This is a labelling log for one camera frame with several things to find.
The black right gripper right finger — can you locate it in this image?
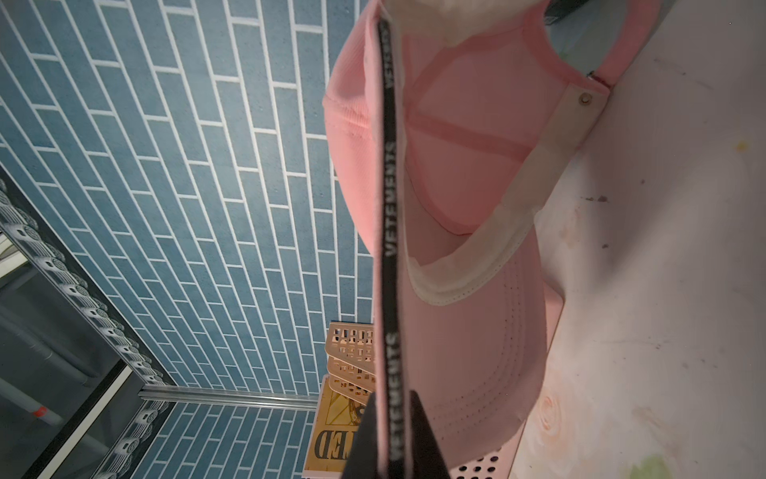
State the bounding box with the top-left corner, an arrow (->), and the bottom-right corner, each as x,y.
410,391 -> 450,479

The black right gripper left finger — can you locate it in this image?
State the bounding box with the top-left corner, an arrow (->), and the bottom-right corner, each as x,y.
341,393 -> 378,479

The pink baseball cap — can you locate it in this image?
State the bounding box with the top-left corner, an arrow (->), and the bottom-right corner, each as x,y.
323,1 -> 660,478

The wanted poster book pink edge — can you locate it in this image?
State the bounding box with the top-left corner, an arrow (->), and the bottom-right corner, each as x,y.
301,375 -> 366,478

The pink perforated plastic basket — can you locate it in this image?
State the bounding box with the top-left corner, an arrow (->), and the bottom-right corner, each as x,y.
450,422 -> 527,479

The peach plastic desk organizer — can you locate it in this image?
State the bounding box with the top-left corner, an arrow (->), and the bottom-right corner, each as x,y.
325,323 -> 376,404

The floral table mat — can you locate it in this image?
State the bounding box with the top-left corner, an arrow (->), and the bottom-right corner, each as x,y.
512,1 -> 765,478

